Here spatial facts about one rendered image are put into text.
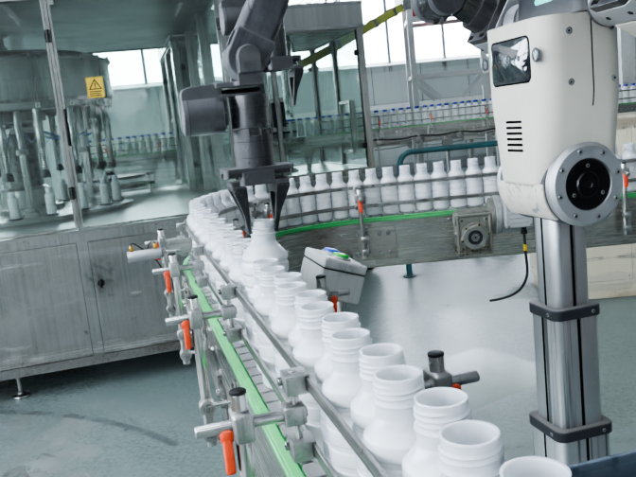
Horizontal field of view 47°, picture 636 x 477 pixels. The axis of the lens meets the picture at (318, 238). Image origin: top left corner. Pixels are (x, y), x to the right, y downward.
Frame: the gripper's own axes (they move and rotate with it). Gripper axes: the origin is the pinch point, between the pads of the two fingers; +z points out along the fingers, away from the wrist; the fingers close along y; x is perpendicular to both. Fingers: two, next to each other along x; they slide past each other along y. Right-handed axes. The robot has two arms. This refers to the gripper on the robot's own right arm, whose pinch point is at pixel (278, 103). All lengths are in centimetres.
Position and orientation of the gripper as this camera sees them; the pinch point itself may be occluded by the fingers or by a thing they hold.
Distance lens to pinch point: 156.2
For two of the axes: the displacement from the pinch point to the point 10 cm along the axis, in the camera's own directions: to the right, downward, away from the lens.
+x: 2.6, 1.3, -9.6
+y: -9.6, 1.4, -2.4
